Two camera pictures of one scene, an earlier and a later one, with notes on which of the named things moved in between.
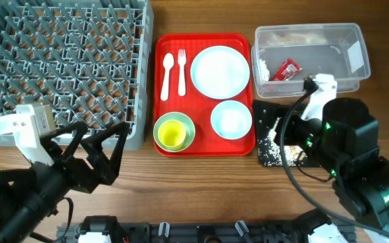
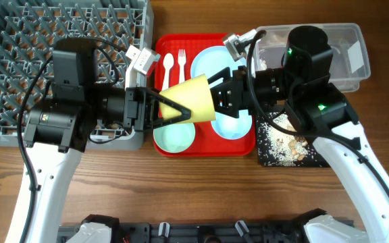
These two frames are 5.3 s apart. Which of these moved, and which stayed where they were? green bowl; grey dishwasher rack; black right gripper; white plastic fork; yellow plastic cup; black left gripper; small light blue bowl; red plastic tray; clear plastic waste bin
Moved: black right gripper; yellow plastic cup; black left gripper
Stayed: grey dishwasher rack; red plastic tray; white plastic fork; clear plastic waste bin; small light blue bowl; green bowl
